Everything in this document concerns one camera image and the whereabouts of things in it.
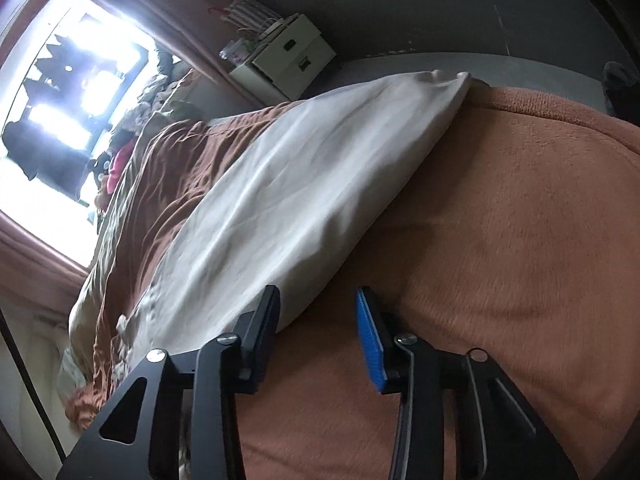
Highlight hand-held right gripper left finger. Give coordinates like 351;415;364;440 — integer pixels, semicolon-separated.
55;285;281;480

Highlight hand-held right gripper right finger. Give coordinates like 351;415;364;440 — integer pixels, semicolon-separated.
355;286;581;480

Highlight beige pants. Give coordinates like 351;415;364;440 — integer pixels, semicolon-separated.
116;69;473;361

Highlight orange-brown fleece blanket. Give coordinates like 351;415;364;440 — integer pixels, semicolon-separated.
235;85;640;480

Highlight brown wrinkled bedsheet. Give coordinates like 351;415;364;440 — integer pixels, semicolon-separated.
65;102;286;431

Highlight olive green duvet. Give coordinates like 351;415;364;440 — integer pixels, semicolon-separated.
57;67;201;391

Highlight pink cloth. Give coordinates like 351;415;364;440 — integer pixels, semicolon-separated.
106;139;139;194

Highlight floral pillow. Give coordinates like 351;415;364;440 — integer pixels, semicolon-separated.
137;47;193;128

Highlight white storage drawer box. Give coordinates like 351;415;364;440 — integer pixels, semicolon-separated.
220;15;336;101

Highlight brownish pink curtain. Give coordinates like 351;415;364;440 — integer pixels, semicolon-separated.
0;0;261;311

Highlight bright window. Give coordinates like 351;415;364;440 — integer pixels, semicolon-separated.
0;0;156;266

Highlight dark cloth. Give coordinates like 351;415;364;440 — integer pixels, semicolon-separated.
602;62;640;126

